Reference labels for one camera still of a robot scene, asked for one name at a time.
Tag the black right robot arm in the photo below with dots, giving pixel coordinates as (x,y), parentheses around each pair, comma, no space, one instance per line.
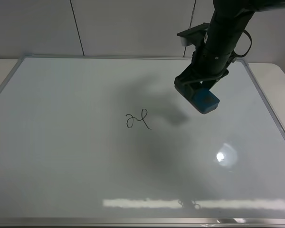
(214,49)

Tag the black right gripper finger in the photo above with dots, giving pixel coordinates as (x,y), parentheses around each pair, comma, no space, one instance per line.
(209,84)
(189,92)

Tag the blue board eraser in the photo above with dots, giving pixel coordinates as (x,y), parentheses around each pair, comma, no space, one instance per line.
(205,101)

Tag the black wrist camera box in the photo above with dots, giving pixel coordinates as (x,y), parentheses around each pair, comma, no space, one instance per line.
(194,35)

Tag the white whiteboard with aluminium frame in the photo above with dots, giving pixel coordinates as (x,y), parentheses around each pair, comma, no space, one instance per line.
(67,158)

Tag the black marker scribble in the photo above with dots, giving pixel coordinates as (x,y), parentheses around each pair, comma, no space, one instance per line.
(131,119)

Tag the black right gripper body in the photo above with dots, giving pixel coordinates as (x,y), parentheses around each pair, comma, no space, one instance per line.
(206,65)

